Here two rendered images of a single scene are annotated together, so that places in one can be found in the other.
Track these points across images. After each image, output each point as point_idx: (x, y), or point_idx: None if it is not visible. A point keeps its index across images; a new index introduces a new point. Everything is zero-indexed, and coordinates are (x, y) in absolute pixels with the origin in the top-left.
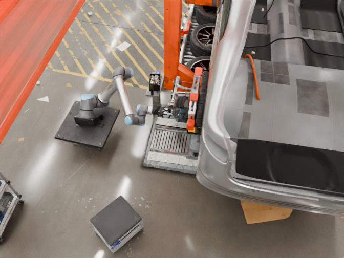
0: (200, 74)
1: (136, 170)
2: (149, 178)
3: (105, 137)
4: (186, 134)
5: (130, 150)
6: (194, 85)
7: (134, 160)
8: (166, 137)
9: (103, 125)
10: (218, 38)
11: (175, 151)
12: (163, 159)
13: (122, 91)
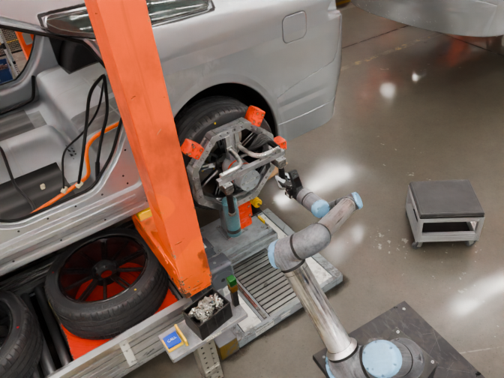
0: (198, 143)
1: (358, 284)
2: (349, 262)
3: (385, 314)
4: (235, 274)
5: (342, 320)
6: None
7: (348, 300)
8: (270, 289)
9: (372, 340)
10: (198, 13)
11: None
12: (308, 260)
13: (333, 214)
